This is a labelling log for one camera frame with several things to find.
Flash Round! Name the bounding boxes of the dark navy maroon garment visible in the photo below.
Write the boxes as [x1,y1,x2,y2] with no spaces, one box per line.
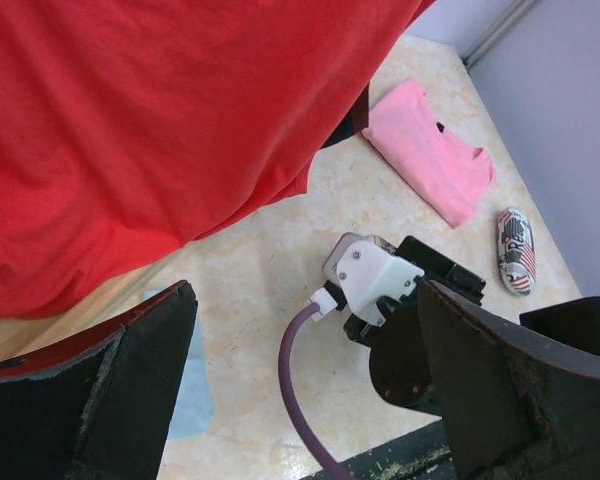
[321,84,370,149]

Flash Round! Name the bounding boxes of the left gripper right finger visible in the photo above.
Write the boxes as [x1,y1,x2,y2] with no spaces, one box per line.
[418,281,600,479]

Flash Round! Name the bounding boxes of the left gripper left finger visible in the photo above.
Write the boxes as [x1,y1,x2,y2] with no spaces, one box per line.
[0,281,198,479]

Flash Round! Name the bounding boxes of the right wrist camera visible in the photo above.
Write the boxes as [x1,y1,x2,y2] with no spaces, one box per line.
[322,232,425,327]

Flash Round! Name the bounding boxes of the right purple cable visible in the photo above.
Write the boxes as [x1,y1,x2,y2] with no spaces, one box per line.
[278,287,351,480]

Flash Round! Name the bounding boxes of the narrow blue cleaning cloth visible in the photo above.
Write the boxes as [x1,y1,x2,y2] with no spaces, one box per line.
[167,313,215,440]

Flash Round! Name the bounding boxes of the red tank top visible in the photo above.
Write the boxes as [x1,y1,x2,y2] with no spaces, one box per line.
[0,1,427,319]

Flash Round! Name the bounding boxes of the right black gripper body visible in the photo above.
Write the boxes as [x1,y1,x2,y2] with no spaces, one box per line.
[343,235,486,347]

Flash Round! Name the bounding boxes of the folded pink t-shirt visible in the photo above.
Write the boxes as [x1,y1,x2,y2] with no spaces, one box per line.
[362,78,496,228]

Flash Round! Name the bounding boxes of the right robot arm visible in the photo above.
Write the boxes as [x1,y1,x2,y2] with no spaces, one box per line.
[343,235,486,416]

